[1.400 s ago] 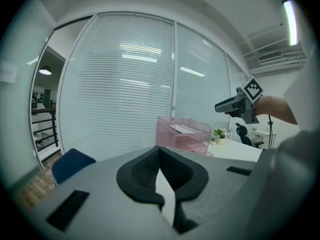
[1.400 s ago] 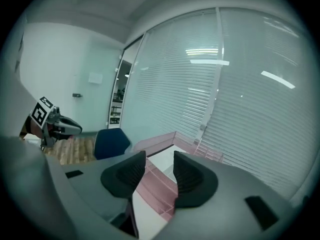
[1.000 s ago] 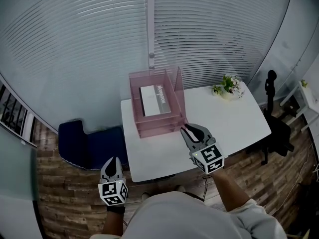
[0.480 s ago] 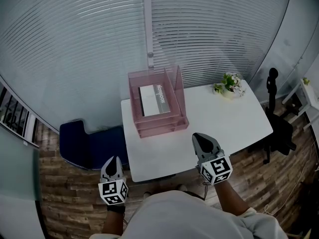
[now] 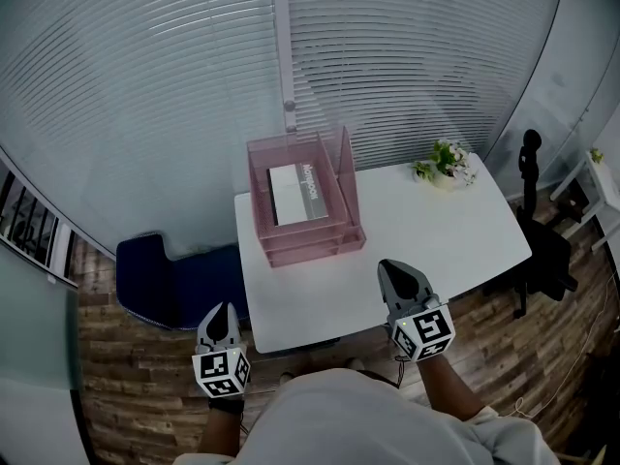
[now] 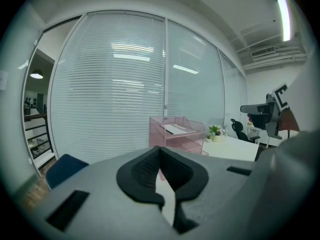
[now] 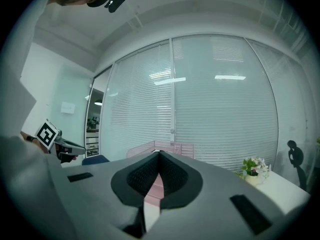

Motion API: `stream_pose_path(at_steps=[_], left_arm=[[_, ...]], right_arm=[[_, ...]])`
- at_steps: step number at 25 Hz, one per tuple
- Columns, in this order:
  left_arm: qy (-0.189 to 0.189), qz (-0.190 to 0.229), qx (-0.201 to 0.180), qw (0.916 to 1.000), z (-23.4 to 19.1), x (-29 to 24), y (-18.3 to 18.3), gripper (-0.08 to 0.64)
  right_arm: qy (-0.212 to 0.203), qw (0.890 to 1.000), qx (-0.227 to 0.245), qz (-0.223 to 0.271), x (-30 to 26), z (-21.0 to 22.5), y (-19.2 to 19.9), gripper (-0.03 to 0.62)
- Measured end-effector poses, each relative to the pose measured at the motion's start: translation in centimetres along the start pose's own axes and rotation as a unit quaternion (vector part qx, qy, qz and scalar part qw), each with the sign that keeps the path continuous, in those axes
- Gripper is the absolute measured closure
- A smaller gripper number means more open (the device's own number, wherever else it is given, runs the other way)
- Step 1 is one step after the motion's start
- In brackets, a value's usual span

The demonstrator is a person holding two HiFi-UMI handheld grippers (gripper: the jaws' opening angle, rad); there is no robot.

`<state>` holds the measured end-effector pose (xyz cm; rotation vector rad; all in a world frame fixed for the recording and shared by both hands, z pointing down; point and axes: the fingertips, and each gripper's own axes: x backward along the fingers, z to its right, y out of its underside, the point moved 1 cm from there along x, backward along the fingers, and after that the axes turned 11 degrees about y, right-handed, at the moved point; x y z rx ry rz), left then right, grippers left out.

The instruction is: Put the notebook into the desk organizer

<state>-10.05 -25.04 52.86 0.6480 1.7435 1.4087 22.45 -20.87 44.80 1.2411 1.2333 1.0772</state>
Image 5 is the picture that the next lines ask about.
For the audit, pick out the person's left forearm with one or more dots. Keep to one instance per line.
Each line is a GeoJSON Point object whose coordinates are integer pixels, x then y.
{"type": "Point", "coordinates": [220, 431]}

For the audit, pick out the white potted flowering plant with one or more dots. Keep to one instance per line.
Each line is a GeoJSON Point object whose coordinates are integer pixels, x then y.
{"type": "Point", "coordinates": [448, 165]}

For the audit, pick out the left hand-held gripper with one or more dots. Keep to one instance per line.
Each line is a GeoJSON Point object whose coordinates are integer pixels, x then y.
{"type": "Point", "coordinates": [220, 371]}

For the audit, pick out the white window frame post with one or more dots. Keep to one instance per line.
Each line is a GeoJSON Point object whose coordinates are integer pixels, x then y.
{"type": "Point", "coordinates": [283, 51]}

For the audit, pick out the person's shoe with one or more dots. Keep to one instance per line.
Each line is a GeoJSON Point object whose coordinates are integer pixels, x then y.
{"type": "Point", "coordinates": [288, 377]}
{"type": "Point", "coordinates": [355, 364]}

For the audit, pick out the pink mesh desk organizer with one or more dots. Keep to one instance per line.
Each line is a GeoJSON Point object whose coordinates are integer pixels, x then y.
{"type": "Point", "coordinates": [310, 238]}

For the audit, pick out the narrow window blind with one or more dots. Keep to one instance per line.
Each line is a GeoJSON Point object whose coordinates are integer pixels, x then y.
{"type": "Point", "coordinates": [412, 61]}

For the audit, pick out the grey and white notebook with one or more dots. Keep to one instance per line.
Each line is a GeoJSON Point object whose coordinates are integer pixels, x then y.
{"type": "Point", "coordinates": [295, 196]}

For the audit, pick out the dark blue upholstered chair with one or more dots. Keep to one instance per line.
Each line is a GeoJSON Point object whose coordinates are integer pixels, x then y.
{"type": "Point", "coordinates": [194, 284]}

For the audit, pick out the wide window blind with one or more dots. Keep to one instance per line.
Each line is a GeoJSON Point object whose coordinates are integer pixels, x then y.
{"type": "Point", "coordinates": [126, 95]}

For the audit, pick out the black metal railing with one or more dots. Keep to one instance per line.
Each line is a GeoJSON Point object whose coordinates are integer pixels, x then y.
{"type": "Point", "coordinates": [29, 226]}

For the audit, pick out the small green potted plant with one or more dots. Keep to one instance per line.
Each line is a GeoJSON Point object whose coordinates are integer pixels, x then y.
{"type": "Point", "coordinates": [596, 155]}

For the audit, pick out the person's white shirt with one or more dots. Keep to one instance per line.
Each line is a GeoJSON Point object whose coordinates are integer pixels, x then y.
{"type": "Point", "coordinates": [368, 424]}

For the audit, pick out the black office chair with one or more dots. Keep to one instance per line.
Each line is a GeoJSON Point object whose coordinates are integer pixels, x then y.
{"type": "Point", "coordinates": [542, 250]}

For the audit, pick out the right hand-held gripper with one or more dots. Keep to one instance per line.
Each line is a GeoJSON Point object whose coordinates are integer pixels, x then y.
{"type": "Point", "coordinates": [422, 334]}

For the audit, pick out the white side table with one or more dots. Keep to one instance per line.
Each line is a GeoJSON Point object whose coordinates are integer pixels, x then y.
{"type": "Point", "coordinates": [600, 187]}

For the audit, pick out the person's right forearm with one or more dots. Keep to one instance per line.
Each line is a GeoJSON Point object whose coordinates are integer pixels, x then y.
{"type": "Point", "coordinates": [445, 390]}

